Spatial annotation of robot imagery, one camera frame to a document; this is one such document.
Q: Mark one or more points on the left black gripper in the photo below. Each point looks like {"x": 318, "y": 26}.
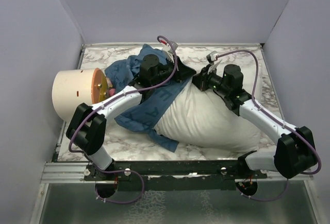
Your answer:
{"x": 183, "y": 72}

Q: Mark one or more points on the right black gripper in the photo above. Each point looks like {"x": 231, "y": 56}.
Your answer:
{"x": 200, "y": 80}

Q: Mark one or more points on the white pillow with red logo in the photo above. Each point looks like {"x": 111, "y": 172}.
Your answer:
{"x": 202, "y": 119}

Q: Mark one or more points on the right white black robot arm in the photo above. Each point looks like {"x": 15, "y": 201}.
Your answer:
{"x": 295, "y": 149}

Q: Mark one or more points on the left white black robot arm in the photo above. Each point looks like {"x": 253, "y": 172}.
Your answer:
{"x": 88, "y": 125}

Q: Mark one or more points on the pink small bottle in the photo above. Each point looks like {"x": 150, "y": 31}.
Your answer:
{"x": 111, "y": 92}

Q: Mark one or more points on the cream cylinder with orange lid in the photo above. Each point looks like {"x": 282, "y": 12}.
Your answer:
{"x": 73, "y": 87}

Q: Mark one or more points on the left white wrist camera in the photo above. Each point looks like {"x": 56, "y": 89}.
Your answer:
{"x": 169, "y": 49}

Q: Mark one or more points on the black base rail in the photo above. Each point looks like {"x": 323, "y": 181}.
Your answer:
{"x": 172, "y": 175}

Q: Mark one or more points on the aluminium frame rail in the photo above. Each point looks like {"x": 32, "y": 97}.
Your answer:
{"x": 63, "y": 172}

